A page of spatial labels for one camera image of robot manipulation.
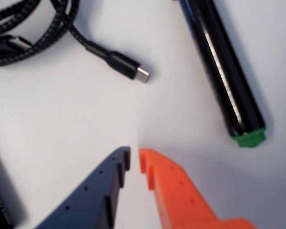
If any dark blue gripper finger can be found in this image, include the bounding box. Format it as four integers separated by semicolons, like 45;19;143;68
34;146;131;229

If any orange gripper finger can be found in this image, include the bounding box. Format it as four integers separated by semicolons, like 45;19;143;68
139;147;258;229

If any small black metal cylinder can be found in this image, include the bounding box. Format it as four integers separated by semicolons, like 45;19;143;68
0;145;25;229

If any black tube with green caps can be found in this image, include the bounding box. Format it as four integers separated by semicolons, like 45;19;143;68
177;0;268;149

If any black braided USB cable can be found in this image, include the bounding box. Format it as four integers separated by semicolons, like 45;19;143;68
0;0;152;85

